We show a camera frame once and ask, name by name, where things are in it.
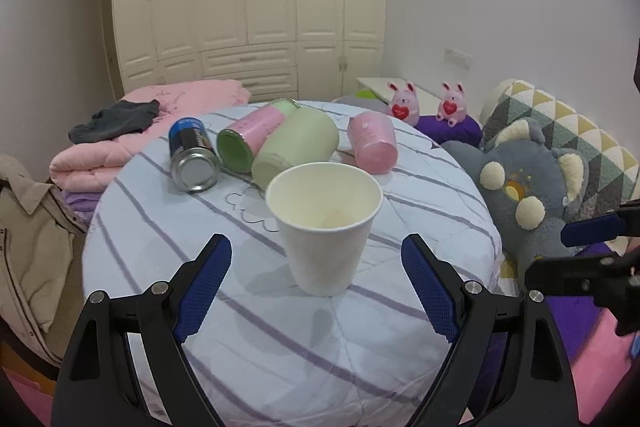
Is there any pink cup with green inside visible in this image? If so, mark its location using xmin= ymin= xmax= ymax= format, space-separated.
xmin=216 ymin=99 xmax=301 ymax=174

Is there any purple folded blanket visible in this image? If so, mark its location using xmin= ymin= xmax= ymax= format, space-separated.
xmin=62 ymin=189 xmax=107 ymax=228

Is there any blue metal can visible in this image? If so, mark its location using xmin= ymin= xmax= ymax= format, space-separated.
xmin=168 ymin=117 xmax=222 ymax=194

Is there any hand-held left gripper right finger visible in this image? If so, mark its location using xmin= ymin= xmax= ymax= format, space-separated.
xmin=401 ymin=233 xmax=579 ymax=427

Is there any white wall socket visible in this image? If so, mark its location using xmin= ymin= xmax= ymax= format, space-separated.
xmin=444 ymin=48 xmax=474 ymax=67

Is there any purple cushion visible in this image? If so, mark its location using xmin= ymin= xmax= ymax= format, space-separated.
xmin=415 ymin=113 xmax=484 ymax=148

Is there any beige jacket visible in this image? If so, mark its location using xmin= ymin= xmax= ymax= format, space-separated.
xmin=0 ymin=154 xmax=89 ymax=369

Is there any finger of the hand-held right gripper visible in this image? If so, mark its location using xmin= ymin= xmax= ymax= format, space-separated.
xmin=524 ymin=253 xmax=640 ymax=299
xmin=560 ymin=201 xmax=640 ymax=249

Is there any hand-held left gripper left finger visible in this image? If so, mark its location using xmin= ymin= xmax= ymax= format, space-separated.
xmin=50 ymin=233 xmax=234 ymax=427

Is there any white paper cup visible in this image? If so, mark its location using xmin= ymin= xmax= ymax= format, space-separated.
xmin=265 ymin=162 xmax=384 ymax=298

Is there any pink bunny plush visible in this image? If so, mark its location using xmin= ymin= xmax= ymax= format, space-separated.
xmin=387 ymin=81 xmax=422 ymax=126
xmin=436 ymin=81 xmax=469 ymax=128

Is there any grey koala plush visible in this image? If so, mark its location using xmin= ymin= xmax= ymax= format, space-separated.
xmin=440 ymin=117 xmax=594 ymax=289

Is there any pink blanket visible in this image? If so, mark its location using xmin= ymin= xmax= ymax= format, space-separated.
xmin=50 ymin=79 xmax=253 ymax=194

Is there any dark grey cloth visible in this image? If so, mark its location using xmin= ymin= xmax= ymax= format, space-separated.
xmin=68 ymin=99 xmax=162 ymax=146

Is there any light green cup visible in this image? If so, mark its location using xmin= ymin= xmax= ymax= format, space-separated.
xmin=251 ymin=107 xmax=341 ymax=190

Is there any triangle pattern pillow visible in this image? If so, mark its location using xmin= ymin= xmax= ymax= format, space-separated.
xmin=480 ymin=79 xmax=640 ymax=228

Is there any pink floor mat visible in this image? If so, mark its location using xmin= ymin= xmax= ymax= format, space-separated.
xmin=569 ymin=302 xmax=640 ymax=410

